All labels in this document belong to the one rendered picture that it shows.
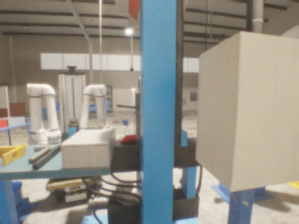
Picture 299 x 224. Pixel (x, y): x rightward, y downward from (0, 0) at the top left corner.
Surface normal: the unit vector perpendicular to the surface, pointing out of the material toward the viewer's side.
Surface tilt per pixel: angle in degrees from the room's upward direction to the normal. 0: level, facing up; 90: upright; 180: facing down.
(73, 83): 90
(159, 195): 90
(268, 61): 90
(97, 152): 90
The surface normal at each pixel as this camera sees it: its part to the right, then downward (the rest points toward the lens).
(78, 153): 0.15, 0.11
